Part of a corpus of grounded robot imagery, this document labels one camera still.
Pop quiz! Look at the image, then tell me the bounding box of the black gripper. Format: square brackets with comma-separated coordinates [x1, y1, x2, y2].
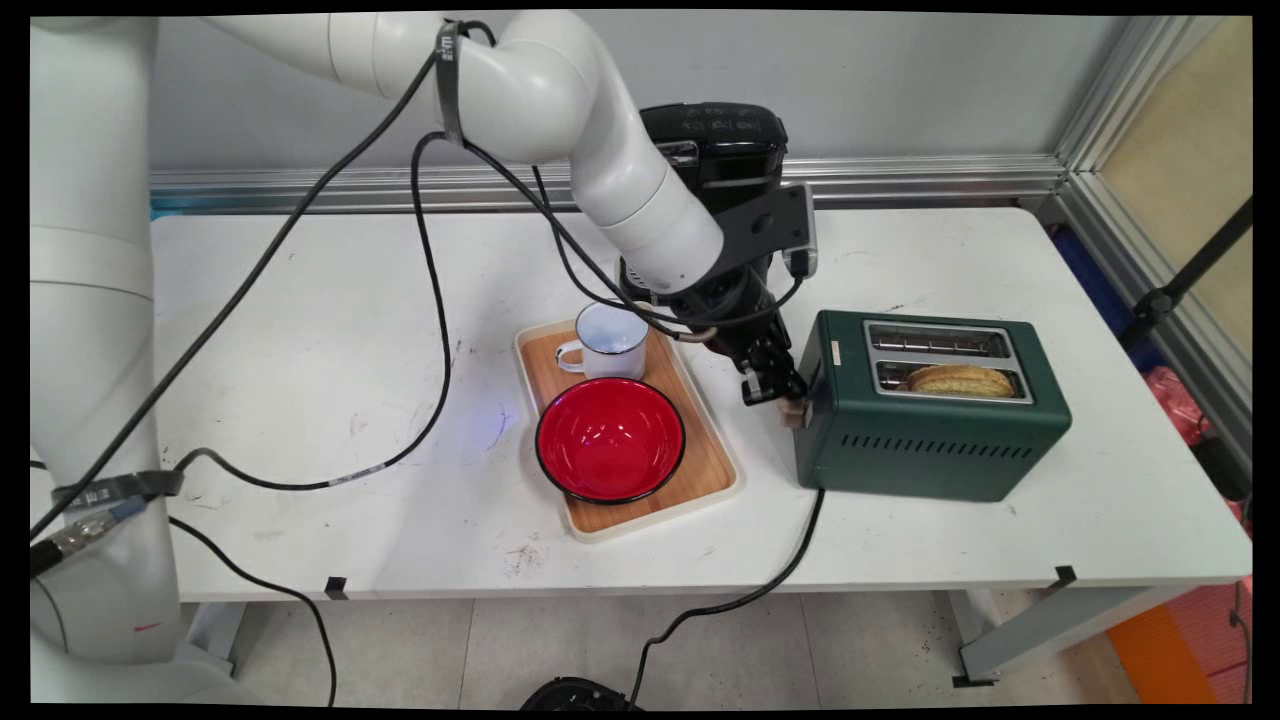
[648, 262, 810, 409]

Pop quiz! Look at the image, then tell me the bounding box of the toasted bread slice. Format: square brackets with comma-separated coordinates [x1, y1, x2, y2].
[907, 364, 1017, 399]

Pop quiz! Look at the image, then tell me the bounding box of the wooden tray white rim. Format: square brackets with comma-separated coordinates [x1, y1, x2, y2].
[513, 318, 744, 544]

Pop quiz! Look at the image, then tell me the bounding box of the white enamel mug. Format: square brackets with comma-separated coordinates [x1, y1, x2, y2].
[554, 301, 651, 382]

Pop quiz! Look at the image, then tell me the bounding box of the dark green toaster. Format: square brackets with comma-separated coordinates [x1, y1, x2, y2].
[783, 308, 1073, 503]

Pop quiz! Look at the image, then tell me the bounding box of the red bowl black rim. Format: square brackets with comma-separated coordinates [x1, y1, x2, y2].
[534, 377, 687, 506]

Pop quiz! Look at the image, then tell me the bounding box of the black coffee machine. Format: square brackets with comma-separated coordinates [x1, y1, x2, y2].
[614, 102, 791, 313]

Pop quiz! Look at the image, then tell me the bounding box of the grey table leg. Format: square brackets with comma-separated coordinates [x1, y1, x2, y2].
[948, 584, 1196, 688]

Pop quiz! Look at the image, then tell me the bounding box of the black round floor object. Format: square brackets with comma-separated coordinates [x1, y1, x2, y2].
[518, 676, 643, 711]

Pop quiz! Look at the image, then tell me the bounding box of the red plastic bag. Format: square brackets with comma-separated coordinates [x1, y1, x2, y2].
[1143, 364, 1213, 447]

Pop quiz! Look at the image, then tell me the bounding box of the black tripod stand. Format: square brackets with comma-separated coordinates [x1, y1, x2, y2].
[1118, 195, 1253, 353]

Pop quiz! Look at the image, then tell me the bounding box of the orange floor object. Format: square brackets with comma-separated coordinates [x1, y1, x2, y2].
[1105, 600, 1223, 706]

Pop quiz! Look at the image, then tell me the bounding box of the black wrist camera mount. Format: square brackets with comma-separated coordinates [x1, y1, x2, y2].
[712, 182, 820, 283]

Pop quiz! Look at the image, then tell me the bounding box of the black toaster power cable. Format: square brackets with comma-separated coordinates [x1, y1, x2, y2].
[628, 487, 826, 704]

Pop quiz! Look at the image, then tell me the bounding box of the aluminium frame rail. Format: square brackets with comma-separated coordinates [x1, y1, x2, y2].
[150, 152, 1067, 217]

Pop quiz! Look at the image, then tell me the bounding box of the long black wrist cable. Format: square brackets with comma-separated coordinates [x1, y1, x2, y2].
[172, 130, 806, 493]

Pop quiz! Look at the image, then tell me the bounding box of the black strap on arm elbow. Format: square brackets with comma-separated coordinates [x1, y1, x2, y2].
[434, 18, 469, 148]

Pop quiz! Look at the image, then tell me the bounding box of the aluminium frame with beige panel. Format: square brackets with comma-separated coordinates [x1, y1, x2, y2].
[1052, 15, 1253, 463]

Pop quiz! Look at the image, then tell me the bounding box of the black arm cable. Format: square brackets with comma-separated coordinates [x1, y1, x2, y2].
[30, 18, 498, 579]

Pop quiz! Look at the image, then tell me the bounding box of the black cable to floor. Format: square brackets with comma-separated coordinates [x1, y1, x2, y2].
[165, 515, 338, 707]

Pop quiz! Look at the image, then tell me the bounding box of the black strap on arm base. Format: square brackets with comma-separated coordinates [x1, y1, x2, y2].
[50, 469, 187, 509]

